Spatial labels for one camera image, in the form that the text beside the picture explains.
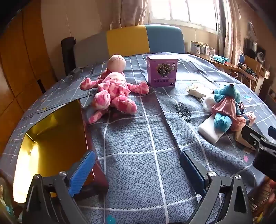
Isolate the blue teddy bear pink dress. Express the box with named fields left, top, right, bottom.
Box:
left=211, top=84, right=245, bottom=132

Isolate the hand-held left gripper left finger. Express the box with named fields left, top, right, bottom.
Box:
left=22, top=150, right=96, bottom=224

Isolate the white sponge block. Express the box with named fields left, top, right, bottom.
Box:
left=198, top=116, right=226, bottom=145

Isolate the cream wet wipes pack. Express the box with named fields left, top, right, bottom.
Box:
left=186, top=83, right=214, bottom=98

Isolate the gold metal box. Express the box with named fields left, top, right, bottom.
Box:
left=13, top=99, right=109, bottom=204

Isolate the pink spotted plush toy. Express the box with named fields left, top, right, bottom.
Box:
left=80, top=54, right=150, bottom=124

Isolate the window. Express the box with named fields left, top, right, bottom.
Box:
left=149, top=0, right=218, bottom=33

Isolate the teal plush toy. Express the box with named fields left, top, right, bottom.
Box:
left=212, top=55, right=231, bottom=63

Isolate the floral curtain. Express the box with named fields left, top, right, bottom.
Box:
left=218, top=0, right=242, bottom=65

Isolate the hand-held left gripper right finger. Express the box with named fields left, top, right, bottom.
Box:
left=180, top=150, right=253, bottom=224

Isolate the wooden side desk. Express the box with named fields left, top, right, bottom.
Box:
left=188, top=52, right=240, bottom=74

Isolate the beige curtain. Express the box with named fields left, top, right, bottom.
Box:
left=110, top=0, right=151, bottom=29

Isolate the wooden wardrobe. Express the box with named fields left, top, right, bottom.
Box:
left=0, top=0, right=58, bottom=155

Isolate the black rolled mat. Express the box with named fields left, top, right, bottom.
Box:
left=61, top=37, right=76, bottom=76

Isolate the patterned red clothing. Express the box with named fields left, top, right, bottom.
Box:
left=248, top=177, right=276, bottom=224

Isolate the cream cloth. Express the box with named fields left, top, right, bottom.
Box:
left=235, top=130, right=253, bottom=149

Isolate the purple cardboard box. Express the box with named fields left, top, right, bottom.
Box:
left=147, top=55, right=178, bottom=88

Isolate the grey yellow blue headboard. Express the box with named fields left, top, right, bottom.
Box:
left=74, top=25, right=186, bottom=69

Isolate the white plastic bag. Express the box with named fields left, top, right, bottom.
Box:
left=200, top=96, right=216, bottom=112

